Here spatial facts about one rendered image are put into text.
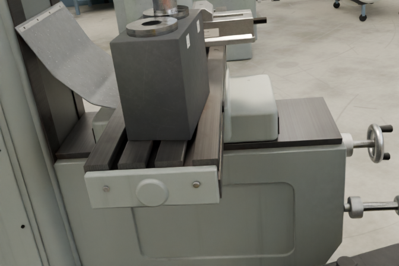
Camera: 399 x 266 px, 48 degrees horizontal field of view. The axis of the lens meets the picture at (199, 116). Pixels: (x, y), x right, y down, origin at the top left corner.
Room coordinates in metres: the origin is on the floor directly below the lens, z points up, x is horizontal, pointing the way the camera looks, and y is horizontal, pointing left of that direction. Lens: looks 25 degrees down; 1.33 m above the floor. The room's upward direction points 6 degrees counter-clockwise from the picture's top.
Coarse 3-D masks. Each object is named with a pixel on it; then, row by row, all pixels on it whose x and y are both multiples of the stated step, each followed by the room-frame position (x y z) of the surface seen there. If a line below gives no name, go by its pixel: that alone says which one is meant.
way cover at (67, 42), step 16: (48, 16) 1.24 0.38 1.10; (64, 16) 1.33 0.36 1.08; (32, 32) 1.11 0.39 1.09; (48, 32) 1.18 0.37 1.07; (64, 32) 1.26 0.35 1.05; (80, 32) 1.34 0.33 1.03; (32, 48) 1.06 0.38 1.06; (48, 48) 1.12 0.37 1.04; (64, 48) 1.19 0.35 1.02; (80, 48) 1.27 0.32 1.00; (96, 48) 1.35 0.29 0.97; (48, 64) 1.07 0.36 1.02; (64, 64) 1.13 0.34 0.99; (80, 64) 1.19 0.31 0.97; (96, 64) 1.25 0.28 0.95; (112, 64) 1.32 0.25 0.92; (64, 80) 1.06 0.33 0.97; (80, 80) 1.11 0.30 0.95; (96, 80) 1.17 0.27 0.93; (112, 80) 1.21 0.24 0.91; (80, 96) 1.05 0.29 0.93; (96, 96) 1.09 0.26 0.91; (112, 96) 1.11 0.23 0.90
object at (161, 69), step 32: (128, 32) 0.75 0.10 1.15; (160, 32) 0.73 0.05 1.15; (192, 32) 0.80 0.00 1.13; (128, 64) 0.72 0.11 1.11; (160, 64) 0.70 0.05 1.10; (192, 64) 0.77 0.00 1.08; (128, 96) 0.72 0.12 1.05; (160, 96) 0.70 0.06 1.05; (192, 96) 0.74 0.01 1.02; (128, 128) 0.72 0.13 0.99; (160, 128) 0.71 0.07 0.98; (192, 128) 0.72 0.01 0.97
